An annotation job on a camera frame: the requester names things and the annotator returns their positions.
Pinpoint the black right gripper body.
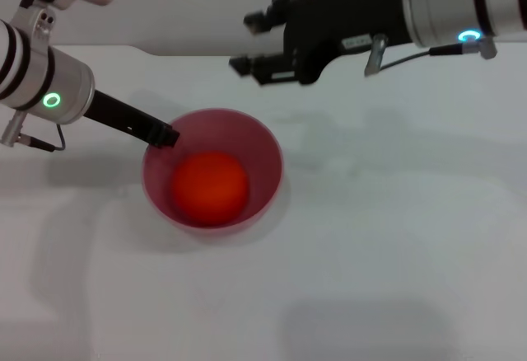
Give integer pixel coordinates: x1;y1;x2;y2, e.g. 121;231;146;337
282;0;413;87

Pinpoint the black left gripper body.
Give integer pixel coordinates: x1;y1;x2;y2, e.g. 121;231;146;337
84;90;161;143

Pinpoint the orange toy fruit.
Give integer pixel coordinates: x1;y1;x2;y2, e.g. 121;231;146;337
170;151;250;227

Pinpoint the pink plastic bowl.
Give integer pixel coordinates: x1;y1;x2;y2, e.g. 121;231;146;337
142;107;285;238

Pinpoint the left arm cable with plug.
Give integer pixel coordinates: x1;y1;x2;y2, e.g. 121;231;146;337
0;110;67;152

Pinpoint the arm cable with plug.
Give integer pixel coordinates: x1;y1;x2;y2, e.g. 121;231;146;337
363;33;498;77
0;110;67;152

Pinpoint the right arm cable with plug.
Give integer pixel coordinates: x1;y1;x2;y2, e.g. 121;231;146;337
363;33;498;77

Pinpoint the silver left camera bracket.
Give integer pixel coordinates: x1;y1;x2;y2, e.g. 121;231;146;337
10;0;58;45

